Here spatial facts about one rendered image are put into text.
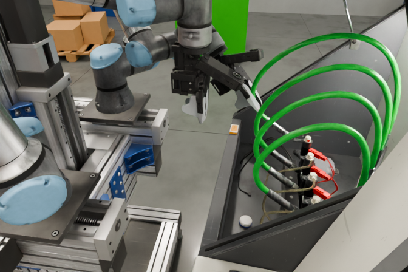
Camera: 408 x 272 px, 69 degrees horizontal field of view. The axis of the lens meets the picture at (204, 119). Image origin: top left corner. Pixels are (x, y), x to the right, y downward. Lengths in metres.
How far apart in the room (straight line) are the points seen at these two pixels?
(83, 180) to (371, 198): 0.70
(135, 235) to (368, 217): 1.42
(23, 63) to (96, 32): 3.95
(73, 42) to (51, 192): 4.16
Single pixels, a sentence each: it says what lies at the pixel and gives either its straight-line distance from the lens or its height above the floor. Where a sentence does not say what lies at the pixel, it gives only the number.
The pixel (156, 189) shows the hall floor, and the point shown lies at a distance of 2.29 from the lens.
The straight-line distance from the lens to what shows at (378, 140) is 0.76.
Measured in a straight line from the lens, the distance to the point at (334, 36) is 0.80.
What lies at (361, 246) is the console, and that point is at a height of 1.23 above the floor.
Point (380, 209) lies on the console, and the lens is 0.52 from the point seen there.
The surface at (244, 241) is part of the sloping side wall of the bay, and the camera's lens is 0.71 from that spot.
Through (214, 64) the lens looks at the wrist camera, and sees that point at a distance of 0.69.
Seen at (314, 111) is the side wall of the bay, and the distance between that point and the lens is 1.25.
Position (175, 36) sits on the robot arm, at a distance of 0.92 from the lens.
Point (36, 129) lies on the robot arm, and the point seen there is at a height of 1.26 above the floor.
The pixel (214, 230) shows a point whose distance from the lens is 0.85.
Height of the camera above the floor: 1.63
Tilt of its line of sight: 33 degrees down
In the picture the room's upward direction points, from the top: straight up
